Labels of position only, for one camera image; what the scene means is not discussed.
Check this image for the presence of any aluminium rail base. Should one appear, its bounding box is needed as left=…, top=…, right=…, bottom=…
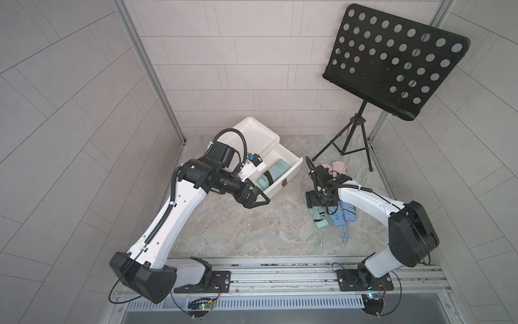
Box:
left=110, top=257, right=455, bottom=319

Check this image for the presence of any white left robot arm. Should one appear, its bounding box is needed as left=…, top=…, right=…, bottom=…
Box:
left=109, top=128, right=270, bottom=304

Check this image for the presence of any blue folded umbrella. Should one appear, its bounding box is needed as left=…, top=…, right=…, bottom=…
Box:
left=327, top=205, right=347, bottom=227
left=339, top=201, right=357, bottom=222

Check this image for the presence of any circuit board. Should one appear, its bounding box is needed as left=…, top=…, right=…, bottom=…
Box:
left=362, top=294, right=384, bottom=317
left=188, top=297, right=217, bottom=313

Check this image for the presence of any right circuit board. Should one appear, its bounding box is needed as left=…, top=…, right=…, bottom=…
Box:
left=362, top=294, right=384, bottom=317

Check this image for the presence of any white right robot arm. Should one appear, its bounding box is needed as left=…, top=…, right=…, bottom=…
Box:
left=305, top=157, right=440, bottom=290

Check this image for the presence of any pink folded umbrella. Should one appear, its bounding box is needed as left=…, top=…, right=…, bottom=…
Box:
left=321, top=163, right=333, bottom=174
left=331, top=161, right=347, bottom=175

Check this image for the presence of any white top drawer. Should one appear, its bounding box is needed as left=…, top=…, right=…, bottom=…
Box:
left=250, top=144, right=303, bottom=199

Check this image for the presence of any pink folded umbrella left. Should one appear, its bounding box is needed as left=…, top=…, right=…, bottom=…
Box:
left=321, top=163, right=333, bottom=174

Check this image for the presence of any white drawer cabinet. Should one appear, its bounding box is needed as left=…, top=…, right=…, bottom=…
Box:
left=216, top=117, right=281, bottom=163

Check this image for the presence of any mint green umbrella black band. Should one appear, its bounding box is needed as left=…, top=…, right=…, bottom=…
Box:
left=257, top=159, right=291, bottom=191

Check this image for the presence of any black music stand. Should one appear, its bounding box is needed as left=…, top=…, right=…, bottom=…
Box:
left=322, top=4, right=470, bottom=156

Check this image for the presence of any pink folded umbrella right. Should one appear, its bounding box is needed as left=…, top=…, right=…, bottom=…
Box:
left=331, top=161, right=347, bottom=175

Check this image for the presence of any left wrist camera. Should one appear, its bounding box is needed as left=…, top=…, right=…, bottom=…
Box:
left=238, top=153, right=266, bottom=182

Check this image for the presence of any left circuit board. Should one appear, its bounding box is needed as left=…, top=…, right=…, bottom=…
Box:
left=188, top=297, right=217, bottom=313

